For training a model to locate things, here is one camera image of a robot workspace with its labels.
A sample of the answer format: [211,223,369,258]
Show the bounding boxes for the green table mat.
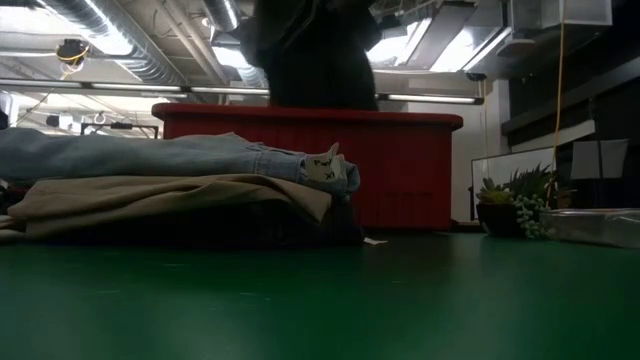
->
[0,232,640,360]

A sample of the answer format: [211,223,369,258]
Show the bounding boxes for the long ceiling light bar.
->
[0,78,485,106]

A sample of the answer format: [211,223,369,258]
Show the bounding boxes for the yellow cable reel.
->
[54,38,91,69]

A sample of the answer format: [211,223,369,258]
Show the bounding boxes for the tan garment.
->
[0,173,334,241]

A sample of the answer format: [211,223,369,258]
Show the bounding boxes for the dark blue denim jeans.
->
[0,192,365,249]

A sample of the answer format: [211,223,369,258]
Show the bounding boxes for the clear box with orange label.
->
[542,208,640,250]

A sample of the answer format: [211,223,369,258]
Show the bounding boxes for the red plastic laundry bin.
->
[151,103,465,231]

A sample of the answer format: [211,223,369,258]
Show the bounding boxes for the corrugated silver ventilation duct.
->
[42,0,187,86]

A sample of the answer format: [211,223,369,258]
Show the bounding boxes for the smooth silver ventilation duct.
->
[202,0,242,32]

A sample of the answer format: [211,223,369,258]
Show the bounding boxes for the small potted artificial plant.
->
[474,163,557,240]

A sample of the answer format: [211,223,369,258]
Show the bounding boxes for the white handwritten garment tag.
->
[305,142,347,184]

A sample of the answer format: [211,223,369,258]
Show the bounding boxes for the yellow hanging cord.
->
[544,0,566,209]

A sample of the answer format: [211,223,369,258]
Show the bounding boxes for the light blue denim garment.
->
[0,127,361,197]

